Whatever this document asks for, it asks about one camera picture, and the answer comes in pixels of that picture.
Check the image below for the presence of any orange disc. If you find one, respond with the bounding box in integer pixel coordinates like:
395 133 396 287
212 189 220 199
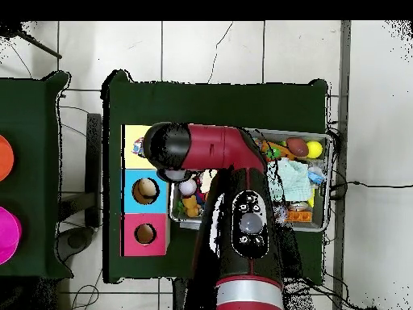
0 134 15 183

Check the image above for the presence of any orange bear plush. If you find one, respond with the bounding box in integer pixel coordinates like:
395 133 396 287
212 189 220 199
180 196 202 219

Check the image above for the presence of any pale yellow cloth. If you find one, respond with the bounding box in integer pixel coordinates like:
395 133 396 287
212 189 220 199
199 169 218 195

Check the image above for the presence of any dark green side table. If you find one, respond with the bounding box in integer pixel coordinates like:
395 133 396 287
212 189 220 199
0 70 72 280

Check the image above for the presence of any clear mesh bin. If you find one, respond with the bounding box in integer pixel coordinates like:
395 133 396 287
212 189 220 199
169 128 334 233

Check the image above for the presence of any pink disc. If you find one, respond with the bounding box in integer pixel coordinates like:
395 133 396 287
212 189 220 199
0 206 23 266

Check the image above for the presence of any white ball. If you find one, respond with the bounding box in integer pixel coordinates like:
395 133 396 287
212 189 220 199
179 178 198 198

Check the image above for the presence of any small green ball with eyes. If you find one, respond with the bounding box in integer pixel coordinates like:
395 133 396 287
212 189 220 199
265 145 282 161

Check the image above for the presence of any black tripod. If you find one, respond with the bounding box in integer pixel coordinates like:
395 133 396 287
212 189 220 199
0 22 64 61

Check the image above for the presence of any orange toy brick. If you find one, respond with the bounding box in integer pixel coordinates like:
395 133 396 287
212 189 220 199
283 210 314 224

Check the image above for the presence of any clear plastic bottle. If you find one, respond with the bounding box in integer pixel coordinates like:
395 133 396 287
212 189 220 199
307 164 327 186

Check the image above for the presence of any mint green cloth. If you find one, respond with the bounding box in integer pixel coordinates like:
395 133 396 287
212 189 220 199
269 159 312 203

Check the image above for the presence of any brown toy football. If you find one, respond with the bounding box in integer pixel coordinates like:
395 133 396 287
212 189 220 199
286 136 311 157

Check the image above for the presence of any yellow ball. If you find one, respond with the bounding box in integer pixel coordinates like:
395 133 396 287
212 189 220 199
306 140 323 159

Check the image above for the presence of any black cable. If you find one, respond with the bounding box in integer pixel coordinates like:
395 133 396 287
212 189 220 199
330 178 413 192

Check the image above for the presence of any dark green table cloth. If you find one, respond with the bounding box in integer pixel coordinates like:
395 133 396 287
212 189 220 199
102 69 330 285

